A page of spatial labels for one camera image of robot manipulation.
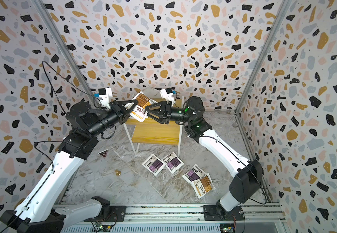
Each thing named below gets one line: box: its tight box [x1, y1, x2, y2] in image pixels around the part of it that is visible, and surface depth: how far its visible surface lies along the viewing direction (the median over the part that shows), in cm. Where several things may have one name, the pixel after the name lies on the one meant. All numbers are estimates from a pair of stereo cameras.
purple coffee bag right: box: [182, 163, 207, 183], surface depth 89 cm
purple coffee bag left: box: [141, 153, 167, 177], surface depth 92 cm
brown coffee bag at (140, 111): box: [129, 91, 158, 123], surface depth 58 cm
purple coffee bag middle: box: [161, 151, 185, 174], surface depth 94 cm
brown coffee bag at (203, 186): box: [192, 172, 216, 200], surface depth 83 cm
